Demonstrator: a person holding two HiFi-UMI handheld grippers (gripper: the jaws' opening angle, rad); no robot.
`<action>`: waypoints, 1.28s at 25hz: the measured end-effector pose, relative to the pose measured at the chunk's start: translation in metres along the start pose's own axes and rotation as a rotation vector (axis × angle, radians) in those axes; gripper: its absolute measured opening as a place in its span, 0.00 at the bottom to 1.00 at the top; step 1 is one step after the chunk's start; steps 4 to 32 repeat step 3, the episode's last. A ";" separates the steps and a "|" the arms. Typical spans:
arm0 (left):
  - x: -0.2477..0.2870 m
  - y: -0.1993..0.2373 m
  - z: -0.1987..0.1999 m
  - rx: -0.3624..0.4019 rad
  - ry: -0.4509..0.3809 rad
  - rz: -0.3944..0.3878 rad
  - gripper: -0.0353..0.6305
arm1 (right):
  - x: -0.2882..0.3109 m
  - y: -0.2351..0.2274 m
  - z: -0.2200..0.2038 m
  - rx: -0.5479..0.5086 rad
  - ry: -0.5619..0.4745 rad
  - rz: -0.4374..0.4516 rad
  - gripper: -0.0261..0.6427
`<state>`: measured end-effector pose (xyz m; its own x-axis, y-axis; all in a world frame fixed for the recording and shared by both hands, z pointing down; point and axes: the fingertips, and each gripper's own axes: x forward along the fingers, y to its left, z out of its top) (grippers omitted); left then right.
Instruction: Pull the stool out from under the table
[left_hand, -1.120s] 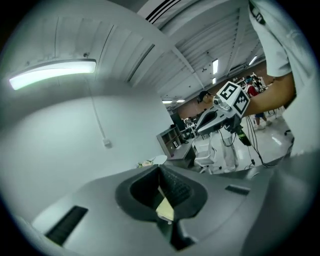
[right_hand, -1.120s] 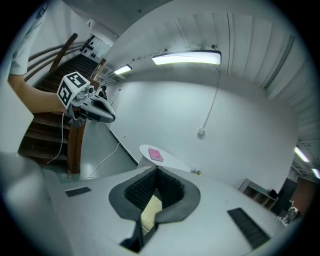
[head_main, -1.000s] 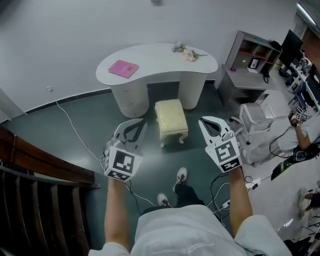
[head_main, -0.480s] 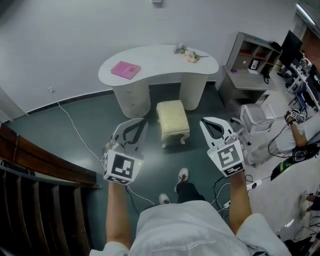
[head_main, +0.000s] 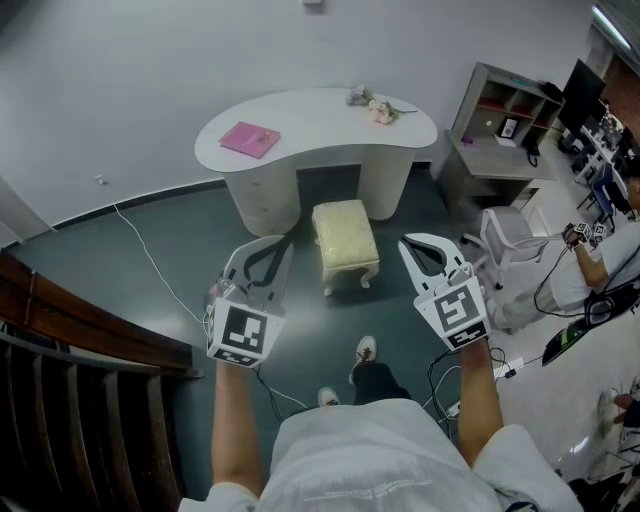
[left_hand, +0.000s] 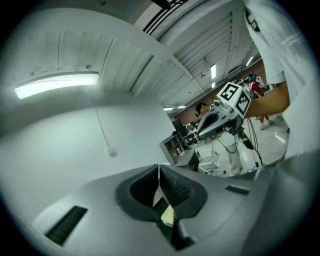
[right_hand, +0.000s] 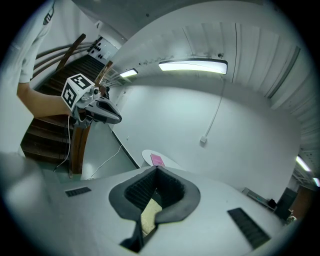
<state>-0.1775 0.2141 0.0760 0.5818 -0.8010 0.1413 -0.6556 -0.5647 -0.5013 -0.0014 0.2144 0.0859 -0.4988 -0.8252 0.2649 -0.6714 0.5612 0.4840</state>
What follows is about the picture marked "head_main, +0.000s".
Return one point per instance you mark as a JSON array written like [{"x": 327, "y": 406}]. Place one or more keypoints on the black desk telephone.
[{"x": 533, "y": 152}]

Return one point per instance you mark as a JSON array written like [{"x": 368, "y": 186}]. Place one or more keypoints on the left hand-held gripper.
[{"x": 245, "y": 330}]

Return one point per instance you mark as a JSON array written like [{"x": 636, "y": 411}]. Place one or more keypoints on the black bag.
[{"x": 552, "y": 91}]

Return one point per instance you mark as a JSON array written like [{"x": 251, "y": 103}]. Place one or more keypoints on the person's left white shoe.
[{"x": 328, "y": 397}]

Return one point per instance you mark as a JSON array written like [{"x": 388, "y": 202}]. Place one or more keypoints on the long ceiling light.
[{"x": 611, "y": 27}]

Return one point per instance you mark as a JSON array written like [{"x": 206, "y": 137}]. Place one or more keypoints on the small black power adapter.
[{"x": 509, "y": 373}]

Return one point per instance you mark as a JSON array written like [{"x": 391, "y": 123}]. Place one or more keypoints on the pink book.
[{"x": 248, "y": 139}]

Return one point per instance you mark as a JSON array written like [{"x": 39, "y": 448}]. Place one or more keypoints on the small purple item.
[{"x": 468, "y": 142}]

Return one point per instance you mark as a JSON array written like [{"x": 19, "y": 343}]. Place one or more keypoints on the person's white shirt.
[{"x": 375, "y": 460}]

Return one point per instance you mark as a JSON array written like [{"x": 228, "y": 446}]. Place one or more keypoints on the person's left forearm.
[{"x": 235, "y": 430}]

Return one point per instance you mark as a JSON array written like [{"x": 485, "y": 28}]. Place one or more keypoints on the dark brown wooden railing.
[{"x": 75, "y": 410}]

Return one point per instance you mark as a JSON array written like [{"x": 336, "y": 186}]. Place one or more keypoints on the black flat screen device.
[{"x": 565, "y": 342}]

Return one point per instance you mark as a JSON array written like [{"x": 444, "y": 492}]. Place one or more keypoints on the person's right forearm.
[{"x": 480, "y": 405}]

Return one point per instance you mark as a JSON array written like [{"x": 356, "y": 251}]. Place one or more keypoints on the white power strip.
[{"x": 452, "y": 410}]

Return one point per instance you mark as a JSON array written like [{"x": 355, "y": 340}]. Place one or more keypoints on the person's white shoe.
[
  {"x": 364, "y": 352},
  {"x": 328, "y": 397}
]

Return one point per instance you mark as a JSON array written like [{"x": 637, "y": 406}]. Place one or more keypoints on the white wall plug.
[{"x": 101, "y": 179}]

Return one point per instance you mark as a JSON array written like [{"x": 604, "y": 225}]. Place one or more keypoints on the white curved desk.
[{"x": 320, "y": 120}]

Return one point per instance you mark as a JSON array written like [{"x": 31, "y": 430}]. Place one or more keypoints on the person's right white shoe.
[{"x": 364, "y": 352}]

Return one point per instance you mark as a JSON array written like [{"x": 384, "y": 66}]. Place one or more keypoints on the cream upholstered stool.
[{"x": 345, "y": 235}]

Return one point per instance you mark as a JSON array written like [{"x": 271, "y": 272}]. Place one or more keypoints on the small picture frame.
[{"x": 509, "y": 128}]

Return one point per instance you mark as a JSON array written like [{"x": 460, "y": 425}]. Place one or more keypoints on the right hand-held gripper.
[{"x": 457, "y": 312}]

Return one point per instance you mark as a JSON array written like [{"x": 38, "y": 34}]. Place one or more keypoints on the large black monitor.
[{"x": 580, "y": 97}]

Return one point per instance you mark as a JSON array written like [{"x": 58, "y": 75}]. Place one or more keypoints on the person's dark trouser leg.
[{"x": 377, "y": 382}]

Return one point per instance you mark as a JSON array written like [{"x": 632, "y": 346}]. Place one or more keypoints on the artificial flower bunch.
[{"x": 377, "y": 107}]

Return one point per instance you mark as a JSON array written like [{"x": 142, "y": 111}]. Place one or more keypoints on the grey desk with hutch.
[{"x": 480, "y": 160}]

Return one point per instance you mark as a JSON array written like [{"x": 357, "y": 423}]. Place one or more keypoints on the white mesh office chair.
[{"x": 505, "y": 235}]

